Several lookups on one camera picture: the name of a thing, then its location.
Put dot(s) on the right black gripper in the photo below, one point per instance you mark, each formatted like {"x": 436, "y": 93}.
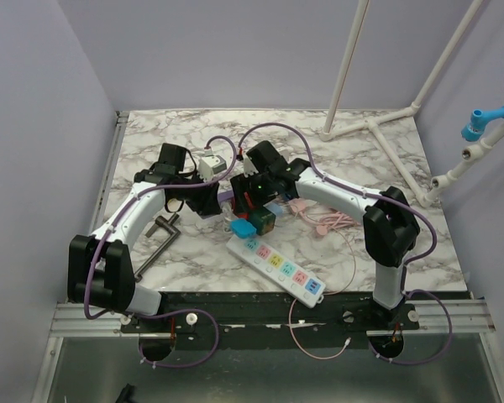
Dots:
{"x": 240, "y": 185}

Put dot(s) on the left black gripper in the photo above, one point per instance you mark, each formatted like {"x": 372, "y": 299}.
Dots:
{"x": 208, "y": 203}

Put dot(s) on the dark green cube socket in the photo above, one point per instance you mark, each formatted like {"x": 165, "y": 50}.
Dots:
{"x": 263, "y": 220}

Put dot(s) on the blue cube socket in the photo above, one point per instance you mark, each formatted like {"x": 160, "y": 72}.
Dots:
{"x": 242, "y": 228}

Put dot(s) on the pink round plug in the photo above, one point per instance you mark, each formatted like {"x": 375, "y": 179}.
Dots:
{"x": 322, "y": 230}

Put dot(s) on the white power strip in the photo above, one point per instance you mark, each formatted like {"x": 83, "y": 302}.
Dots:
{"x": 302, "y": 284}

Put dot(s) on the red cube socket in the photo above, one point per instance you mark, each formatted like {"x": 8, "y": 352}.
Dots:
{"x": 245, "y": 206}

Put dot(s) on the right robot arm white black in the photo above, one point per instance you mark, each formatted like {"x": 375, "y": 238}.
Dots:
{"x": 390, "y": 229}

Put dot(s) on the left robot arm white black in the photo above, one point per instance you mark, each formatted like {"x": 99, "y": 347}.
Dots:
{"x": 100, "y": 270}

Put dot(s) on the purple usb power strip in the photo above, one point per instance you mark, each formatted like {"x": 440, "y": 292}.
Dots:
{"x": 225, "y": 196}

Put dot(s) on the pink flat adapter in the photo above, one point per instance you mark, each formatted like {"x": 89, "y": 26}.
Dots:
{"x": 298, "y": 206}

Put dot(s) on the blue pipe fitting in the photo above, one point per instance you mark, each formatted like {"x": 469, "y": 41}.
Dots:
{"x": 479, "y": 119}

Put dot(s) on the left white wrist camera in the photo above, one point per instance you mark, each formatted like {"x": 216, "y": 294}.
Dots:
{"x": 210, "y": 166}

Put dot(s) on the white pvc pipe frame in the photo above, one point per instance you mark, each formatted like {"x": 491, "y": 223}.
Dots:
{"x": 405, "y": 97}

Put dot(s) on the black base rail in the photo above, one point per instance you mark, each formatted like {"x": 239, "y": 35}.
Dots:
{"x": 261, "y": 321}

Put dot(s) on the aluminium extrusion rail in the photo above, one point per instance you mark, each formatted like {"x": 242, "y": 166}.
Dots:
{"x": 467, "y": 316}

